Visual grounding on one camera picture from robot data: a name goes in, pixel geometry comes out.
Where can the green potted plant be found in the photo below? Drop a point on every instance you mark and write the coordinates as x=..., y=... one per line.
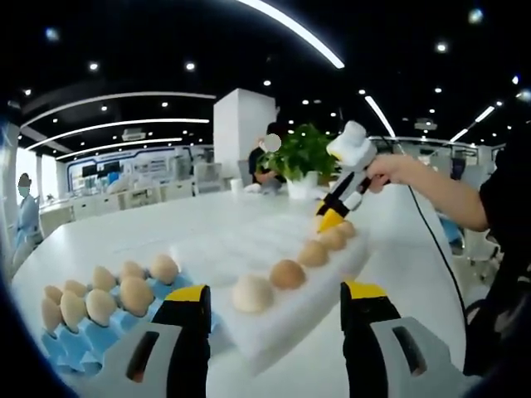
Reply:
x=307, y=153

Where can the white foam egg block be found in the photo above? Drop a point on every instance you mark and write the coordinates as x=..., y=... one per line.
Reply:
x=290, y=319

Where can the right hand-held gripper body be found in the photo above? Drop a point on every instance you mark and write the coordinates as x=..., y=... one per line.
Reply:
x=352, y=149

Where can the blue egg tray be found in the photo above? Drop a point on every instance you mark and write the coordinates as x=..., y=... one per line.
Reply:
x=95, y=336

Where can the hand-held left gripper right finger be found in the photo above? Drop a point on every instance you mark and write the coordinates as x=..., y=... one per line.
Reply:
x=361, y=331

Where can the white paper cup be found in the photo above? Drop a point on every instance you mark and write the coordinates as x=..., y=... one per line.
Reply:
x=236, y=185

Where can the person's right hand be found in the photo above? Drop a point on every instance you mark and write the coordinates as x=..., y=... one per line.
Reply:
x=392, y=170

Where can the row of white cabinets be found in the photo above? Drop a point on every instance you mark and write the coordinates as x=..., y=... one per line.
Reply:
x=124, y=199

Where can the group of brown eggs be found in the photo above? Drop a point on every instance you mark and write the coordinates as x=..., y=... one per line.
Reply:
x=134, y=292

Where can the white table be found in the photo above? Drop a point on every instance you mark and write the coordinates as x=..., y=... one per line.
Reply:
x=145, y=232

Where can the blue trimmed display shelves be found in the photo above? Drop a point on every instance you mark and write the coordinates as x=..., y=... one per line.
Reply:
x=124, y=166

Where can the ceiling air conditioner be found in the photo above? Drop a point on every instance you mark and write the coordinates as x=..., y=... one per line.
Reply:
x=132, y=133

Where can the long ceiling light strip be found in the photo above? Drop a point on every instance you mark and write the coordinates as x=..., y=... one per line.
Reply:
x=298, y=31

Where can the white rolling chair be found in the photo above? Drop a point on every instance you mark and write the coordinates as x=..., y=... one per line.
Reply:
x=477, y=248

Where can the person's black printed shirt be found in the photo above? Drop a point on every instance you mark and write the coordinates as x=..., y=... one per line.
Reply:
x=510, y=248

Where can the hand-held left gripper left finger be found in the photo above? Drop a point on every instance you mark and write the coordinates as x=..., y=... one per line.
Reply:
x=186, y=331

